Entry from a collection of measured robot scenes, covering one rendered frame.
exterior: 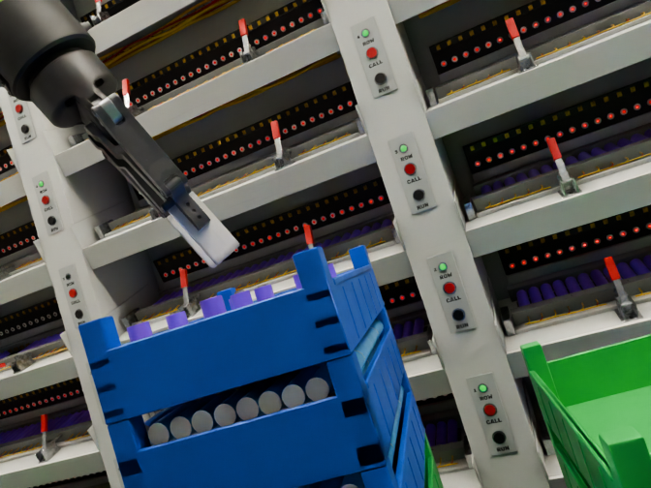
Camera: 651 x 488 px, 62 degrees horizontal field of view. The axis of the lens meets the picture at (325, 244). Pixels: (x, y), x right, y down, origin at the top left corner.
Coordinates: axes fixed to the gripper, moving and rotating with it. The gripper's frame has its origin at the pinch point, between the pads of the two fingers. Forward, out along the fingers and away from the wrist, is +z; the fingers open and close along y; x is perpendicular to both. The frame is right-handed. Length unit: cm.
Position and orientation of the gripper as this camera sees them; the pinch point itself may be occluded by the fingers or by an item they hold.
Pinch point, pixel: (203, 232)
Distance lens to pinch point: 55.3
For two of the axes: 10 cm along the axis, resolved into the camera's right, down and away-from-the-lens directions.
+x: 6.9, -6.4, 3.3
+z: 6.6, 7.5, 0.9
